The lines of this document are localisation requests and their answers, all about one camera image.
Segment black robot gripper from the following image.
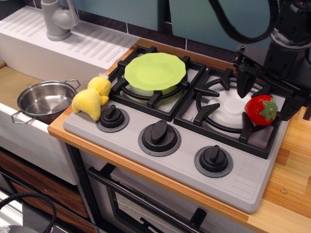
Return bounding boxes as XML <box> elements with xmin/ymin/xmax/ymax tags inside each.
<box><xmin>234</xmin><ymin>45</ymin><xmax>311</xmax><ymax>121</ymax></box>

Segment red toy strawberry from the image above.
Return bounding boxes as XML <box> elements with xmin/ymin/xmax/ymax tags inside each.
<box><xmin>244</xmin><ymin>95</ymin><xmax>278</xmax><ymax>126</ymax></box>

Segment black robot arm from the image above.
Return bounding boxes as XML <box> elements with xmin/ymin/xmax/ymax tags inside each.
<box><xmin>235</xmin><ymin>0</ymin><xmax>311</xmax><ymax>121</ymax></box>

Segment light green plastic plate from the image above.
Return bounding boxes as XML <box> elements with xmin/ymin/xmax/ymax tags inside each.
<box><xmin>124</xmin><ymin>52</ymin><xmax>187</xmax><ymax>91</ymax></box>

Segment stainless steel pot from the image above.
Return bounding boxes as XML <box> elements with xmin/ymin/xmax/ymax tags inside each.
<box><xmin>11</xmin><ymin>79</ymin><xmax>81</xmax><ymax>125</ymax></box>

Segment white toy sink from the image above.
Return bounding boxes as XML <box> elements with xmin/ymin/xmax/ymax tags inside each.
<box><xmin>0</xmin><ymin>6</ymin><xmax>138</xmax><ymax>185</ymax></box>

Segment white right burner disc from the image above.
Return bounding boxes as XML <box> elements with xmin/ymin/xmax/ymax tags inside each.
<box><xmin>201</xmin><ymin>82</ymin><xmax>257</xmax><ymax>129</ymax></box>

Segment black right burner grate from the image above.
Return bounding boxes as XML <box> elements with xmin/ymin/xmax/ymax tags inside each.
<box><xmin>174</xmin><ymin>67</ymin><xmax>288</xmax><ymax>159</ymax></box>

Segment black burner grate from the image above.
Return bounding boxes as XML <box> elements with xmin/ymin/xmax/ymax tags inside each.
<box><xmin>174</xmin><ymin>67</ymin><xmax>288</xmax><ymax>159</ymax></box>
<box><xmin>109</xmin><ymin>46</ymin><xmax>207</xmax><ymax>122</ymax></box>

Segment black right stove knob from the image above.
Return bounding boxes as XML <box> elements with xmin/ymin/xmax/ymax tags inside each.
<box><xmin>194</xmin><ymin>145</ymin><xmax>233</xmax><ymax>178</ymax></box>

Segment black stove knob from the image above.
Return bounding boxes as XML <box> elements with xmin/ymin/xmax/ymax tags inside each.
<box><xmin>194</xmin><ymin>145</ymin><xmax>233</xmax><ymax>178</ymax></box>
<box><xmin>96</xmin><ymin>105</ymin><xmax>130</xmax><ymax>133</ymax></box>
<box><xmin>138</xmin><ymin>120</ymin><xmax>181</xmax><ymax>157</ymax></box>

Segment grey toy stove top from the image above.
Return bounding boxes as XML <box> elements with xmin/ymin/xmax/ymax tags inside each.
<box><xmin>62</xmin><ymin>45</ymin><xmax>291</xmax><ymax>214</ymax></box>

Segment black left burner grate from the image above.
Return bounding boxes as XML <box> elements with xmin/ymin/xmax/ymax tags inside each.
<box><xmin>109</xmin><ymin>46</ymin><xmax>207</xmax><ymax>122</ymax></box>

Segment black middle stove knob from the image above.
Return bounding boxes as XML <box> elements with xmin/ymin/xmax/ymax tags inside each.
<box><xmin>138</xmin><ymin>120</ymin><xmax>181</xmax><ymax>157</ymax></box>

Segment black left stove knob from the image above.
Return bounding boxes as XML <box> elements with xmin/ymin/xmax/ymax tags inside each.
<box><xmin>96</xmin><ymin>105</ymin><xmax>130</xmax><ymax>133</ymax></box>

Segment yellow stuffed duck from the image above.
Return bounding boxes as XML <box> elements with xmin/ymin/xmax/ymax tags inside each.
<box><xmin>71</xmin><ymin>75</ymin><xmax>112</xmax><ymax>121</ymax></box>

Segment grey toy faucet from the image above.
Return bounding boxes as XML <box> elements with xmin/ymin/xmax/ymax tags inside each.
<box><xmin>41</xmin><ymin>0</ymin><xmax>79</xmax><ymax>41</ymax></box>

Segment wooden drawer fronts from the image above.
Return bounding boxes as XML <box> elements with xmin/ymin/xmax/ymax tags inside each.
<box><xmin>0</xmin><ymin>148</ymin><xmax>96</xmax><ymax>233</ymax></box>

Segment black oven door handle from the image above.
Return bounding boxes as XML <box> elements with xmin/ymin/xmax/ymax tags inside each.
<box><xmin>87</xmin><ymin>167</ymin><xmax>206</xmax><ymax>233</ymax></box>

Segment black braided foreground cable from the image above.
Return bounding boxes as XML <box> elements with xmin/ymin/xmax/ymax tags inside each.
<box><xmin>0</xmin><ymin>191</ymin><xmax>57</xmax><ymax>233</ymax></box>

